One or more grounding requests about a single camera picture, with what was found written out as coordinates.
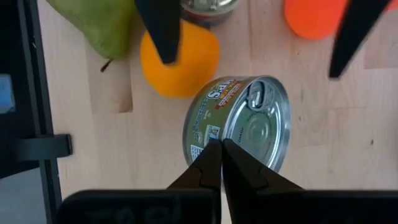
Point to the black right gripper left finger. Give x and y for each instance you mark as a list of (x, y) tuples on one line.
[(205, 174)]

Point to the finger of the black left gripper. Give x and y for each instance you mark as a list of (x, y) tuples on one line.
[(354, 31), (161, 28)]

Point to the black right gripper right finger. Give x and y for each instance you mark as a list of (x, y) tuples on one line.
[(245, 174)]

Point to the orange plastic bottle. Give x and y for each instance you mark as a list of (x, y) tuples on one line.
[(311, 18)]

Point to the blue label tin can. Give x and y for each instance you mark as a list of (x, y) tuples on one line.
[(205, 12)]

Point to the olive label tuna can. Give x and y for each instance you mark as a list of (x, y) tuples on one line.
[(258, 124)]

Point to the orange fruit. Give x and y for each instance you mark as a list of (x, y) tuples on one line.
[(189, 71)]

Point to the green pear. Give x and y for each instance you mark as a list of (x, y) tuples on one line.
[(102, 25)]

